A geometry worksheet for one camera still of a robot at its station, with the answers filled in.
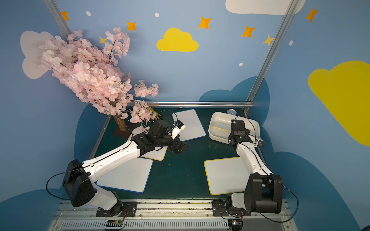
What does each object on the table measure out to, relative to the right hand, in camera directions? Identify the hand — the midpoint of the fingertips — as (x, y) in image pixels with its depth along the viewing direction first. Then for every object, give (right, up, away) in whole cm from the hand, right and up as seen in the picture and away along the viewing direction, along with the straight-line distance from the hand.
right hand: (247, 129), depth 85 cm
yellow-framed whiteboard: (-15, +2, +2) cm, 15 cm away
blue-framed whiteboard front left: (-69, -30, +3) cm, 75 cm away
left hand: (-38, -4, -8) cm, 39 cm away
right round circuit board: (-10, -49, -12) cm, 52 cm away
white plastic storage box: (-11, -5, +15) cm, 20 cm away
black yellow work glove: (-57, +10, +10) cm, 58 cm away
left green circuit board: (-74, -49, -12) cm, 89 cm away
